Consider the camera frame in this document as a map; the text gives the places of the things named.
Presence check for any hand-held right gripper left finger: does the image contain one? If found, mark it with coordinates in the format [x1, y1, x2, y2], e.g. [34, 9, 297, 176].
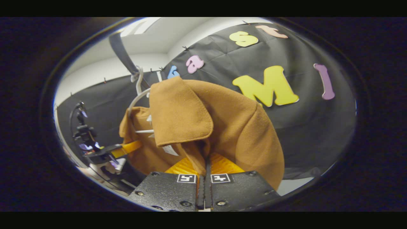
[128, 157, 204, 212]

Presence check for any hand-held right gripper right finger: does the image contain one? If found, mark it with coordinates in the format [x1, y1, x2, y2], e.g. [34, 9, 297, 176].
[205, 152, 281, 212]

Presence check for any white clothes hanger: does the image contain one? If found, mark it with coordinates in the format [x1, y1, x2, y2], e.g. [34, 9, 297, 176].
[128, 65, 160, 135]

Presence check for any brown shirt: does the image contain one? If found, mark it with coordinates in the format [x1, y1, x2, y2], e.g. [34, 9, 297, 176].
[119, 76, 285, 191]

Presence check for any black clothes rack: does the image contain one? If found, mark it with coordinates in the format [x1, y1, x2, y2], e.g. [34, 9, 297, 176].
[109, 31, 150, 90]

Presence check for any black backdrop cloth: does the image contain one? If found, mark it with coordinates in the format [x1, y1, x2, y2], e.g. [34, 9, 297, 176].
[57, 22, 357, 180]

